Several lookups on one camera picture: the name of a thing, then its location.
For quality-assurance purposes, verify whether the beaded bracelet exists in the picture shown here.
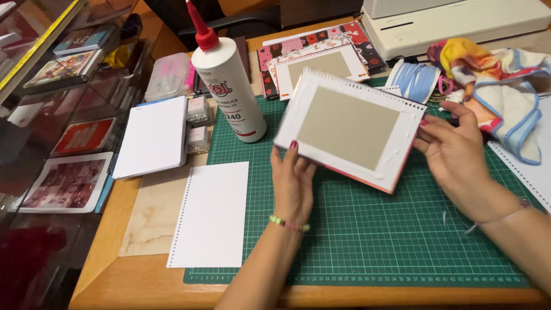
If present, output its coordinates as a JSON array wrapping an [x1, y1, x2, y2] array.
[[269, 215, 311, 233]]

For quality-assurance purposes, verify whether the person's left hand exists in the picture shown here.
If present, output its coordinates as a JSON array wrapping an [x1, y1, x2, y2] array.
[[270, 140, 318, 226]]

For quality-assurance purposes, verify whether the glass display case with items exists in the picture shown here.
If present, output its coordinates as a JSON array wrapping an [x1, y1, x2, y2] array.
[[0, 0, 158, 310]]

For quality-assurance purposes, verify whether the beige stained paper sheet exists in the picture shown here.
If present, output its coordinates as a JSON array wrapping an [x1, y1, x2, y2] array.
[[118, 166, 193, 257]]

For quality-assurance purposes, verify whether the black office chair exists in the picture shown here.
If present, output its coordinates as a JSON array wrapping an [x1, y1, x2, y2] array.
[[143, 0, 282, 51]]

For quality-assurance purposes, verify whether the stack of patterned notebook covers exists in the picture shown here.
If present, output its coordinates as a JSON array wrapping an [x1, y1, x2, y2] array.
[[257, 21, 387, 102]]

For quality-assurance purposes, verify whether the punched notebook cover with grey board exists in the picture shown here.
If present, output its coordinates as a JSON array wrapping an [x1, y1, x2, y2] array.
[[273, 67, 428, 194]]

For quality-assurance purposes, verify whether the green cutting mat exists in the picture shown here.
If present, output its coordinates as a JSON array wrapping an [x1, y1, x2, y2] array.
[[183, 77, 544, 288]]

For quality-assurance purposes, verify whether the white punched paper sheet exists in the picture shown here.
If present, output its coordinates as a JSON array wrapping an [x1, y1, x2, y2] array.
[[488, 96, 551, 214], [166, 161, 250, 269]]

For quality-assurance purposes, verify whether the person's right hand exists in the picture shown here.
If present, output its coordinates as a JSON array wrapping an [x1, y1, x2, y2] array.
[[412, 101, 511, 224]]

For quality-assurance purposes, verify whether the colourful printed cloth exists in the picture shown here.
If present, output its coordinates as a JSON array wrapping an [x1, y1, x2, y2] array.
[[427, 38, 551, 166]]

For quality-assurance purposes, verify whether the clear plastic storage box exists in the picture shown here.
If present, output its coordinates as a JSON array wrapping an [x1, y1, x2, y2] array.
[[145, 53, 192, 102]]

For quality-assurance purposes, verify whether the white binding machine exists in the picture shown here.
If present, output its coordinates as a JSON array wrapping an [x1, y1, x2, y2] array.
[[361, 0, 551, 62]]

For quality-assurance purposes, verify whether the light blue ribbon bundle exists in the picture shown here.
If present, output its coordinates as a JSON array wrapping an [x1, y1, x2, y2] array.
[[384, 59, 441, 105]]

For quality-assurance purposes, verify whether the white lined spiral notepad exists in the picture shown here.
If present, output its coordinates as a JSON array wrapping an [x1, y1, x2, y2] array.
[[108, 96, 189, 180]]

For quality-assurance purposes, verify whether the white glue bottle red cap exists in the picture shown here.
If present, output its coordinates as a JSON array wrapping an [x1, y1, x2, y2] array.
[[185, 0, 267, 144]]

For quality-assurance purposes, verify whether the small clear box of pins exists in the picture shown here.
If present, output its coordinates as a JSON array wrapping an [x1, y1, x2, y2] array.
[[186, 126, 210, 154], [187, 96, 212, 127]]

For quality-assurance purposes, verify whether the thin string bracelet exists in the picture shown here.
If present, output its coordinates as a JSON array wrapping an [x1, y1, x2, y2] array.
[[464, 199, 531, 235]]

